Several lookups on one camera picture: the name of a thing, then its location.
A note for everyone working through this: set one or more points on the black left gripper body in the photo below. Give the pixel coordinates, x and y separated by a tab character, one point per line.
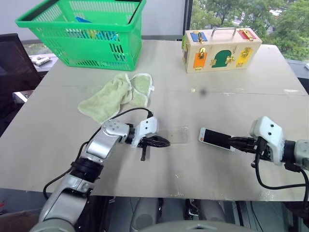
146	142

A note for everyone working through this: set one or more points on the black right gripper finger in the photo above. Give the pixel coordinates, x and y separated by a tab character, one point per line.
240	140
241	147

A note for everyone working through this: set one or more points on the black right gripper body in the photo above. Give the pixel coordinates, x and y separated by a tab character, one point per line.
262	149

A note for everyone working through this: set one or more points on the white smartphone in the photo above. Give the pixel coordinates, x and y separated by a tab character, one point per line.
213	139

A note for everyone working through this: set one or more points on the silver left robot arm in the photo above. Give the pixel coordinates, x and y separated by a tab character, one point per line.
99	145

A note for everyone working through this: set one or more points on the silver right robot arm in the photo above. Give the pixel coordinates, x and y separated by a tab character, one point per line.
301	152

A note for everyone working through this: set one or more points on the light green towel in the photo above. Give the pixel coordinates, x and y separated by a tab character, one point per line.
108	101

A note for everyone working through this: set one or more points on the grey rounded shape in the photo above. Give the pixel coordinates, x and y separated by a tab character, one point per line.
144	212
212	210

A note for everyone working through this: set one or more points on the wooden lock box toy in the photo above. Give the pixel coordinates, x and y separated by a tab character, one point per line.
217	55

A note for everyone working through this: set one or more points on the green plastic shopping basket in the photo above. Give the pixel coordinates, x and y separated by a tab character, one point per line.
79	54

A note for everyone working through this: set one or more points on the blue and yellow packet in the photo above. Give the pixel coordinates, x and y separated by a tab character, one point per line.
96	33

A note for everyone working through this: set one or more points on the small white grey device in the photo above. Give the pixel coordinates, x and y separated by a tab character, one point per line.
39	60

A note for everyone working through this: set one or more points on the black office chair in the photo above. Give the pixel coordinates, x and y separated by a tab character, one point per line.
14	70

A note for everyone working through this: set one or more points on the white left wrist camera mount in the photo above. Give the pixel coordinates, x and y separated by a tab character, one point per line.
146	128

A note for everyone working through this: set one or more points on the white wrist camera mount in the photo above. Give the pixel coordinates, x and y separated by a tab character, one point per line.
146	128
268	131

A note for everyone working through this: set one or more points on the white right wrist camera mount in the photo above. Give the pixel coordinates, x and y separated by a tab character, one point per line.
268	131

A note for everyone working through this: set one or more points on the dark window frame post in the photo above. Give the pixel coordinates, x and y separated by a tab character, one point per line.
187	17

